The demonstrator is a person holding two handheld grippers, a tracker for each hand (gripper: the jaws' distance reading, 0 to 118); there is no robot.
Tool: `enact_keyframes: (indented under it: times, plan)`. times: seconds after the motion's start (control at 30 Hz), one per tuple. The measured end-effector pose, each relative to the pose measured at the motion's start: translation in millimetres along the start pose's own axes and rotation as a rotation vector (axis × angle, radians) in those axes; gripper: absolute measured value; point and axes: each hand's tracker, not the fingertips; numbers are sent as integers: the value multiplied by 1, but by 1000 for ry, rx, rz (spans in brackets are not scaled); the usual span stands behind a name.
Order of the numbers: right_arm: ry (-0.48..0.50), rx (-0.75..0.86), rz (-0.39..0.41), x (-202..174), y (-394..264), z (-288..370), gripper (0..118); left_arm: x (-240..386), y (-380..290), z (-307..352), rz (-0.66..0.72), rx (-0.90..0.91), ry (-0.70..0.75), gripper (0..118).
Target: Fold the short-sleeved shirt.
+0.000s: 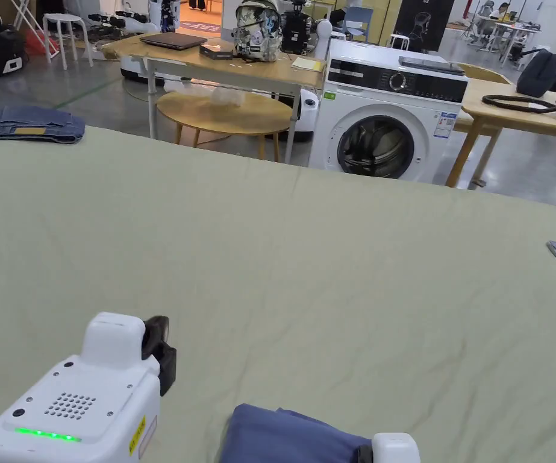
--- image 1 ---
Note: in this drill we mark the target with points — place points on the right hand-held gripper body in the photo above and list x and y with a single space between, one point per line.
396 448

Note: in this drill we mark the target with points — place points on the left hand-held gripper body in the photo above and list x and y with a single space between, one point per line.
94 386

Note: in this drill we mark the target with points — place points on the dark blue shirt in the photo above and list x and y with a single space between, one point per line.
287 439

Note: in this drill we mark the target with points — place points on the bed with pale green sheet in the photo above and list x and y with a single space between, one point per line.
306 270

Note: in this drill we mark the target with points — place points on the folded blue jeans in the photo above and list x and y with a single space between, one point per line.
32 123

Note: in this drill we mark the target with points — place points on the white washing machine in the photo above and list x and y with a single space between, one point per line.
379 130

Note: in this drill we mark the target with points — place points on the white robot with round head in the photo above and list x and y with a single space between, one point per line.
306 113

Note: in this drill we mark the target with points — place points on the black banner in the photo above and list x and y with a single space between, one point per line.
424 21

